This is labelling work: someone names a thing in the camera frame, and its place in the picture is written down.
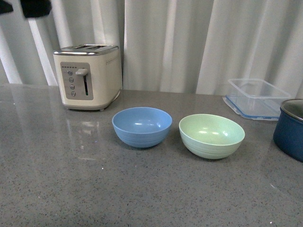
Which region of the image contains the clear plastic container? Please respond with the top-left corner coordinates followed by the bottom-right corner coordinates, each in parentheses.
top-left (227, 78), bottom-right (292, 118)

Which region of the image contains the white curtain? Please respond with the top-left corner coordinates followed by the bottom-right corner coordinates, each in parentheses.
top-left (0, 0), bottom-right (303, 98)

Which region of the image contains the clear blue-rimmed container lid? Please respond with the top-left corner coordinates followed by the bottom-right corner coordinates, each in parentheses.
top-left (223, 96), bottom-right (280, 121)

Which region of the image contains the dark blue pot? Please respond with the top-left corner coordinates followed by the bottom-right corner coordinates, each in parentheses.
top-left (273, 99), bottom-right (303, 162)

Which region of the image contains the green plastic bowl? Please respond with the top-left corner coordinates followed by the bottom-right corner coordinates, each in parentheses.
top-left (179, 114), bottom-right (245, 159)

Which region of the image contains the cream two-slot toaster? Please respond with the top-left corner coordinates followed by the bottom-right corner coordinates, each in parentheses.
top-left (53, 44), bottom-right (123, 110)

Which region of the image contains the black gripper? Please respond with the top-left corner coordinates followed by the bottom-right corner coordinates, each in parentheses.
top-left (0, 0), bottom-right (52, 18)

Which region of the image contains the blue plastic bowl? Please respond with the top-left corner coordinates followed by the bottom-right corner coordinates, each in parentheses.
top-left (112, 107), bottom-right (173, 148)

